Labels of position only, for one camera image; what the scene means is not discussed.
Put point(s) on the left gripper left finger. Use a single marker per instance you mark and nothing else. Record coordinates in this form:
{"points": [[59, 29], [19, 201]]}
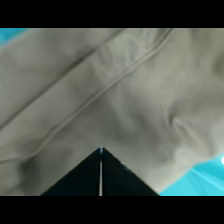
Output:
{"points": [[81, 181]]}

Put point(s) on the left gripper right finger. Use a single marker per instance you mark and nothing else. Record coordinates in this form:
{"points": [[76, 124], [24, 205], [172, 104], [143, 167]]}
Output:
{"points": [[121, 181]]}

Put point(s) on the beige shirt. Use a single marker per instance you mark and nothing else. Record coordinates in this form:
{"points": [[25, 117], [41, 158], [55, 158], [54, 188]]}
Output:
{"points": [[110, 93]]}

